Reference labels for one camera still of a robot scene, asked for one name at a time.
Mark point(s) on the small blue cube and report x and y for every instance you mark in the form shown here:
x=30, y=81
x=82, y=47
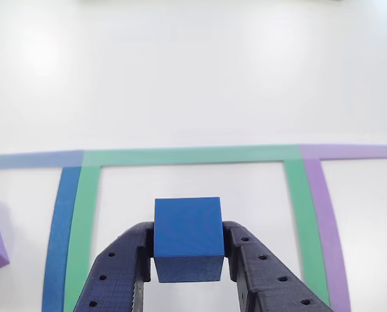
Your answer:
x=188, y=224

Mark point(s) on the purple square frame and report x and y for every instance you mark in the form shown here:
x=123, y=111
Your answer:
x=329, y=211

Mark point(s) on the green square frame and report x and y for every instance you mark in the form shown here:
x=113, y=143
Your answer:
x=82, y=211

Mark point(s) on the blue square frame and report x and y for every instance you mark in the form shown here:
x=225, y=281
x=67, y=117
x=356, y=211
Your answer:
x=60, y=227

